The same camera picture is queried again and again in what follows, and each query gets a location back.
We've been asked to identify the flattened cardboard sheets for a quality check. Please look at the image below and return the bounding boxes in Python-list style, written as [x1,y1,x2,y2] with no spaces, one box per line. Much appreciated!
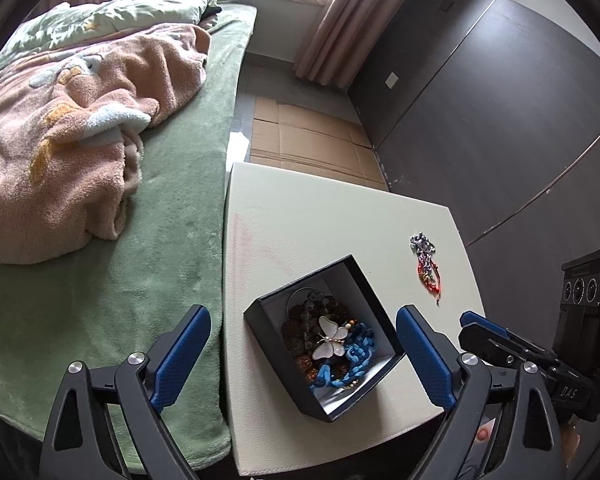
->
[247,95,391,191]

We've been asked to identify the dark grey wardrobe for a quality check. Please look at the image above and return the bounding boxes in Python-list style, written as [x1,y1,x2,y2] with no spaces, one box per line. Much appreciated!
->
[347,0,600,321]

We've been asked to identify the black jewelry box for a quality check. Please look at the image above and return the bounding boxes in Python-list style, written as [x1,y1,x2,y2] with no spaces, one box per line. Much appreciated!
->
[243,254,407,423]

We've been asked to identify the red silver beaded ornament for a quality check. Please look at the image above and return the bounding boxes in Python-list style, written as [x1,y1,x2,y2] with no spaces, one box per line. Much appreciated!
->
[409,232,442,306]

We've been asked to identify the green bed blanket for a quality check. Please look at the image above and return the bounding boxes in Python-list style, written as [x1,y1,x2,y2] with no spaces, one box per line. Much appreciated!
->
[0,2,258,466]

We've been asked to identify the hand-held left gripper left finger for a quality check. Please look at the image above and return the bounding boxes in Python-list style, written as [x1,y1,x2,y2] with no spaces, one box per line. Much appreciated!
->
[39,304,212,480]

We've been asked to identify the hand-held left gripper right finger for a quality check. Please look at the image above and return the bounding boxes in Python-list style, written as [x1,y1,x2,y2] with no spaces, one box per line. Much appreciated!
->
[396,304,566,480]

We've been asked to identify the pink fleece blanket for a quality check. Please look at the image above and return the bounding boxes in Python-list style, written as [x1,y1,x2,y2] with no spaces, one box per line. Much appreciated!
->
[0,22,212,266]

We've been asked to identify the dark bead bracelet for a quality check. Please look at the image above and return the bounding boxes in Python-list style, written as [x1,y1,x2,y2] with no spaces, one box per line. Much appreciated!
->
[300,297,331,351]

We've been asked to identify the white butterfly hair clip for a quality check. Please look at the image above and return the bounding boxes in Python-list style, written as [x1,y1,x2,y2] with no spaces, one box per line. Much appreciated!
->
[311,316,363,361]

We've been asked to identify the pale floral quilt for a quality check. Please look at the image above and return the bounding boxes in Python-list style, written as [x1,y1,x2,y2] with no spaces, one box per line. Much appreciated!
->
[0,0,220,68]

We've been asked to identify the person's right hand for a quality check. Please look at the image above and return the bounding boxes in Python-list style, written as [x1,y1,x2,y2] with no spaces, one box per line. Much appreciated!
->
[472,417,581,467]

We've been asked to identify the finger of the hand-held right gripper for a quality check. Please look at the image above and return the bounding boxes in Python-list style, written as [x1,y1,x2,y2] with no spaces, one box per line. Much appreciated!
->
[459,325,551,368]
[461,311,556,361]

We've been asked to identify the brown bead bracelet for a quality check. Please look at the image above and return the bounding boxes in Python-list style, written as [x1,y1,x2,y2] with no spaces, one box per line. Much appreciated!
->
[281,300,361,386]

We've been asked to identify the blue chain bracelet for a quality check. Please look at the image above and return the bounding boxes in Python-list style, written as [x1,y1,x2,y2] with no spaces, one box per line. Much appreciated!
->
[307,324,378,393]

